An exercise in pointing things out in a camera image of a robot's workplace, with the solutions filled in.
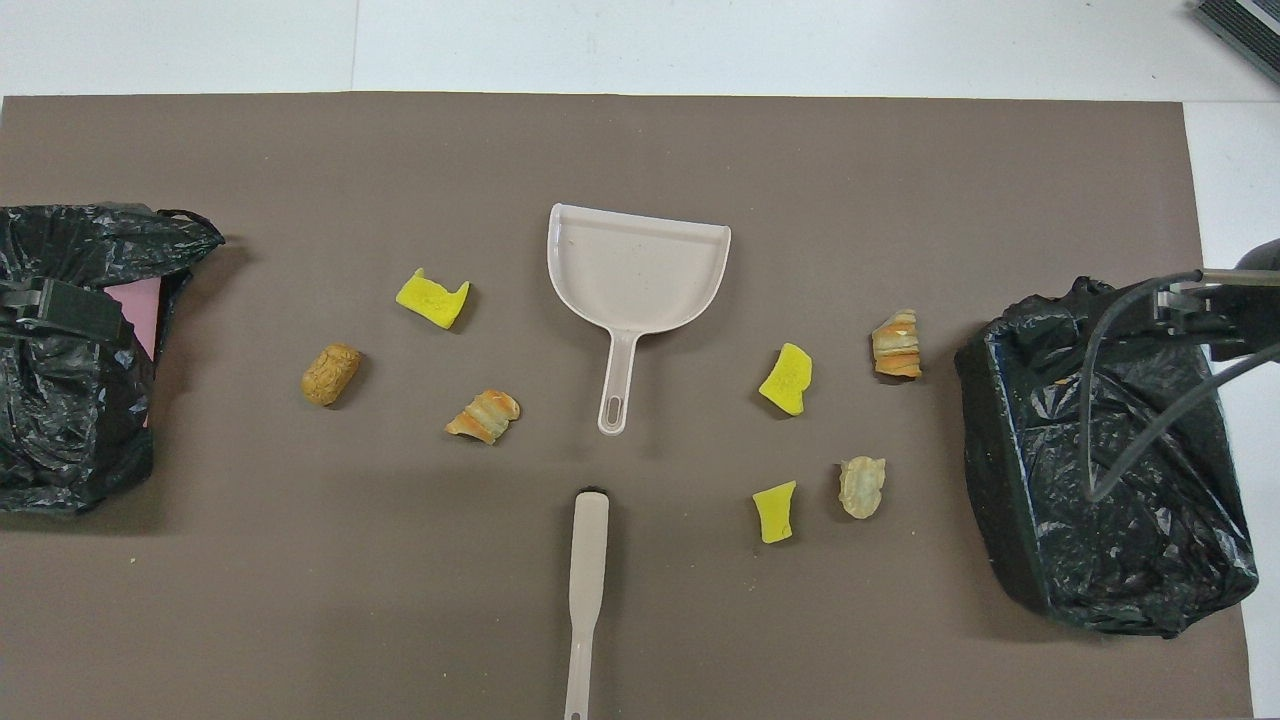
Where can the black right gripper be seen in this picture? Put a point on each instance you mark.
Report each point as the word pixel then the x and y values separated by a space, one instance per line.
pixel 1258 322

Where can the brown bread roll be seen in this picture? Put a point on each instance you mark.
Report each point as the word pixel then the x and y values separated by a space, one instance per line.
pixel 331 375

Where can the striped orange bread piece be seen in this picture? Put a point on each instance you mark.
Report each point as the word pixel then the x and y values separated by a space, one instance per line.
pixel 896 345

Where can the notched yellow sponge piece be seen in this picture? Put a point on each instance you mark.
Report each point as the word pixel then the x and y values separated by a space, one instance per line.
pixel 432 300

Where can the pale bread chunk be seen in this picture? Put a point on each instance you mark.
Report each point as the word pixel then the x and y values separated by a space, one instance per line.
pixel 861 487

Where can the tan croissant piece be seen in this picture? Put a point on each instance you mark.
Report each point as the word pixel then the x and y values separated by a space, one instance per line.
pixel 485 415

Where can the rounded yellow sponge piece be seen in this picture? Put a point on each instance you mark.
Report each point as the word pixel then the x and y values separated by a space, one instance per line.
pixel 787 380

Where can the small yellow sponge piece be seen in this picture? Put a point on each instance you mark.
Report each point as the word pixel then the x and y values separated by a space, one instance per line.
pixel 775 512

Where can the beige plastic dustpan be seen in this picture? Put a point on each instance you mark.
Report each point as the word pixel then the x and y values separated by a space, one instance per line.
pixel 635 275

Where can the beige brush black bristles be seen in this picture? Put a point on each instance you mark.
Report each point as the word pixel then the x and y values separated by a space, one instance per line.
pixel 588 560

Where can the pink bin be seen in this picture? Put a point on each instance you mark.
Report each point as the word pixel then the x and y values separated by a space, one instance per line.
pixel 140 310

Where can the black trash bag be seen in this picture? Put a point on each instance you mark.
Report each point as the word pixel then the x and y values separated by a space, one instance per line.
pixel 60 420

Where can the black bag lined dark bin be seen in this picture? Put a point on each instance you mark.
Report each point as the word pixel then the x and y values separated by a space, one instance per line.
pixel 1120 540

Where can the dark grey ribbed device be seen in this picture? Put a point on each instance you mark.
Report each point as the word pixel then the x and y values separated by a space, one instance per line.
pixel 1250 22

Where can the brown table mat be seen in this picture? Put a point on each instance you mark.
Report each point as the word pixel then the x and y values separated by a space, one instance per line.
pixel 300 620

